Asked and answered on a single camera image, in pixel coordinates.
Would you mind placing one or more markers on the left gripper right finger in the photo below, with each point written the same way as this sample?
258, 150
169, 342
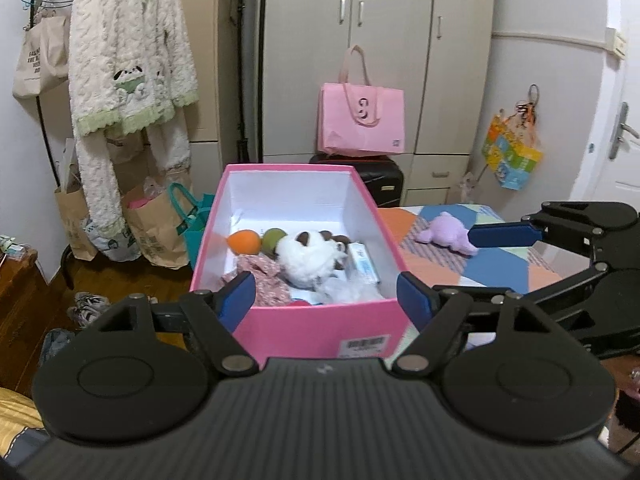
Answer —
449, 320

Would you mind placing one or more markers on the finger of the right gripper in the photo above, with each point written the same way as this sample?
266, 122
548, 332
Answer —
503, 235

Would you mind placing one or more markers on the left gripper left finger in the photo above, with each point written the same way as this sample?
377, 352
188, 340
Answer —
209, 320

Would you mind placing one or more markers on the purple plush toy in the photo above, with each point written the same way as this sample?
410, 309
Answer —
448, 232

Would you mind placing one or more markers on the white brown plush dog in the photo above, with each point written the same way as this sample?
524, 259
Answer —
309, 258

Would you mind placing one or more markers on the colourful knitted patchwork blanket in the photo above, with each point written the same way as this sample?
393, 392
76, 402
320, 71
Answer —
475, 259

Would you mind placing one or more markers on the pink floral cloth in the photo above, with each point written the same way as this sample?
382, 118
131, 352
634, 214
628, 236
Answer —
271, 290

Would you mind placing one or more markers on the orange plush ball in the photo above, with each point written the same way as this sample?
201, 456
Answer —
245, 242

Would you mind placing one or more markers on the colourful hanging gift bag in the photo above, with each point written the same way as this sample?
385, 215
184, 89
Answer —
512, 149

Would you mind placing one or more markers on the tissue packet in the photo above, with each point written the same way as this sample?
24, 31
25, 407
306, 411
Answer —
359, 265

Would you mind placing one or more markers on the green plush ball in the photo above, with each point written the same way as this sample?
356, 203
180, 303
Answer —
270, 239

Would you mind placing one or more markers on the teal shopping bag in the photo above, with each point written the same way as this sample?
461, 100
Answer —
194, 216

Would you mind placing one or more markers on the white door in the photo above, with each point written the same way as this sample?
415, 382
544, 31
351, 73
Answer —
610, 167

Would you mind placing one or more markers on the brown paper bag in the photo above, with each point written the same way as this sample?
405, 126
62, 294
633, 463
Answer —
154, 221

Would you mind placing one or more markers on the black suitcase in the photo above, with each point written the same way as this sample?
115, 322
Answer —
382, 176

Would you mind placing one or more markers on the pink cardboard box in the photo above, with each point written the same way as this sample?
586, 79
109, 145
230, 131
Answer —
319, 225

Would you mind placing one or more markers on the pink tote bag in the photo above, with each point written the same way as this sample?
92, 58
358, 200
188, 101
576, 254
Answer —
360, 119

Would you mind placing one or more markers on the beige wardrobe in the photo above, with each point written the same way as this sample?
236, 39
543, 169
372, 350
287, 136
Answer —
261, 65

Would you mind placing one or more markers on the cream fleece pajama top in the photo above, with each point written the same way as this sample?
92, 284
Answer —
130, 64

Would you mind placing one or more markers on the beige canvas tote bag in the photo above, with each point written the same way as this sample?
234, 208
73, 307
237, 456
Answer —
43, 62

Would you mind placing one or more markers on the silver door handle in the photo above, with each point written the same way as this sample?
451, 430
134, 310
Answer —
620, 128

